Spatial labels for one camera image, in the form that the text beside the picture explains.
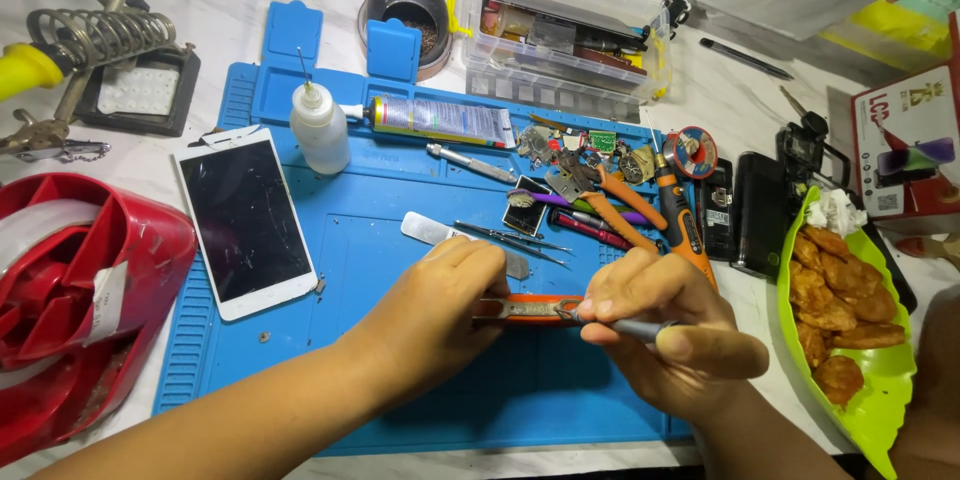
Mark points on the small green circuit board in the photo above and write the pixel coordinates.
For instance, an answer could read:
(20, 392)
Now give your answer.
(601, 141)

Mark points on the small black clip tool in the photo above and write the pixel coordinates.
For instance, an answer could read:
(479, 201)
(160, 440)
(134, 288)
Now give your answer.
(676, 11)

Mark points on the flat metal spudger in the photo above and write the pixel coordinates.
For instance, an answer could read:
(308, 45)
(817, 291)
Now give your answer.
(420, 229)

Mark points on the coil soldering stand black base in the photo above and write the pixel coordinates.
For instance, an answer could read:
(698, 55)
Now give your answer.
(90, 101)

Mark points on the metal helping hand clamp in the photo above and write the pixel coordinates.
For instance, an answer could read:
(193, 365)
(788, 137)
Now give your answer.
(37, 136)

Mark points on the black opened phone body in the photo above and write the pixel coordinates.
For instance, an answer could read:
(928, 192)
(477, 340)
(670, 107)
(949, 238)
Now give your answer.
(802, 154)

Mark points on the plain black phone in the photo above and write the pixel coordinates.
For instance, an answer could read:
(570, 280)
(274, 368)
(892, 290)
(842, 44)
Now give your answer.
(759, 217)

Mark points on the black pen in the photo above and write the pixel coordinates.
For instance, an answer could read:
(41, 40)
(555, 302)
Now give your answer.
(742, 58)

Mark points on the yellow green carton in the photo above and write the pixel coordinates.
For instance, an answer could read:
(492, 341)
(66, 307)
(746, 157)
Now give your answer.
(900, 30)

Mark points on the small black phone screen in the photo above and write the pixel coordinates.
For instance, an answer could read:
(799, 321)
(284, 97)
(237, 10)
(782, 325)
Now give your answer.
(525, 214)

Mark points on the silver pen shaped tool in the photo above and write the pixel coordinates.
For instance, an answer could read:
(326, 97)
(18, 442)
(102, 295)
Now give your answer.
(469, 161)

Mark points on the red tape dispenser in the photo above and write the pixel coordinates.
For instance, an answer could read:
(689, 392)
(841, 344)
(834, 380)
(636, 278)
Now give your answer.
(142, 240)

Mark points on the orange electric screwdriver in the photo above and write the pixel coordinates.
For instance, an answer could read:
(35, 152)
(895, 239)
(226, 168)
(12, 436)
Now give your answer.
(681, 221)

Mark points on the person's left hand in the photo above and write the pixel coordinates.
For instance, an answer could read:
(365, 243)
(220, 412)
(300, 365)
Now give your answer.
(420, 315)

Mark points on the crumpled white tissue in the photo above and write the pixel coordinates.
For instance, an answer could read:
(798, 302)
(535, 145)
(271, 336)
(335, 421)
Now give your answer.
(836, 211)

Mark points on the white smartphone with cracked screen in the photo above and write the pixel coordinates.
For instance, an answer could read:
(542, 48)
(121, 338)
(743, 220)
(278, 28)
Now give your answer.
(244, 221)

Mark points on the grey precision screwdriver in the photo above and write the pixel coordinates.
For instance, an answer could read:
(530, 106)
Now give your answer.
(637, 328)

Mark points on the person's right hand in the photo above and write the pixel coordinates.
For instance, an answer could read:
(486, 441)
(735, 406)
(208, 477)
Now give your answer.
(675, 375)

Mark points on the pile of fried snacks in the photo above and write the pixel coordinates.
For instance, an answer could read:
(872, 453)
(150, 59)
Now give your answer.
(840, 292)

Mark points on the clear plastic box yellow latches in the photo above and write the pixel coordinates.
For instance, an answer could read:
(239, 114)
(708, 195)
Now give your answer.
(570, 37)

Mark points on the orange phone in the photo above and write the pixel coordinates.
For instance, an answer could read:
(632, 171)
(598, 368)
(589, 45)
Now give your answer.
(529, 320)

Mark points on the heap of small phone parts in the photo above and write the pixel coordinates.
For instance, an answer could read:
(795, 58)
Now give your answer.
(540, 142)

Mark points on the green leaf shaped plate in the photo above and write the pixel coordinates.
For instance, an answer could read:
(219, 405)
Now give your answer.
(877, 405)

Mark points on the white cleaning sponge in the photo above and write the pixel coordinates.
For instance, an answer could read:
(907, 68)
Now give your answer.
(139, 90)

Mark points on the purple toothbrush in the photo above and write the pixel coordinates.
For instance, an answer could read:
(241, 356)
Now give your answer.
(555, 201)

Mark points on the white needle tip squeeze bottle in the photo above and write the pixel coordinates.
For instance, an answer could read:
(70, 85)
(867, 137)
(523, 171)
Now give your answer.
(321, 135)

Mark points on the person's left fingers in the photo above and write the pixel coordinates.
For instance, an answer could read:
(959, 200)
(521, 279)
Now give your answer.
(472, 266)

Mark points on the black phone with white label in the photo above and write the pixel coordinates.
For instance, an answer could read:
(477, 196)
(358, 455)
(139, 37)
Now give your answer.
(716, 217)

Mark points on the clear tape roll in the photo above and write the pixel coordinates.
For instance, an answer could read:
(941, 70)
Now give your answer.
(37, 229)

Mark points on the silver glue tube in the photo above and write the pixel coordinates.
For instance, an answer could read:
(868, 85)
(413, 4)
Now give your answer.
(442, 121)

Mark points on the blue silicone repair mat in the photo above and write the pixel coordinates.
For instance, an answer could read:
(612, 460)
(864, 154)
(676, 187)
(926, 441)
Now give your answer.
(360, 240)

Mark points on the red and white carton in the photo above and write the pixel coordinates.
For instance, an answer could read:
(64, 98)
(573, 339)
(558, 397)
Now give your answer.
(911, 127)

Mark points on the metal tweezers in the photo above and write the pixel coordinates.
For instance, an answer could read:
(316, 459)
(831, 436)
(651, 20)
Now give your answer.
(536, 251)
(517, 235)

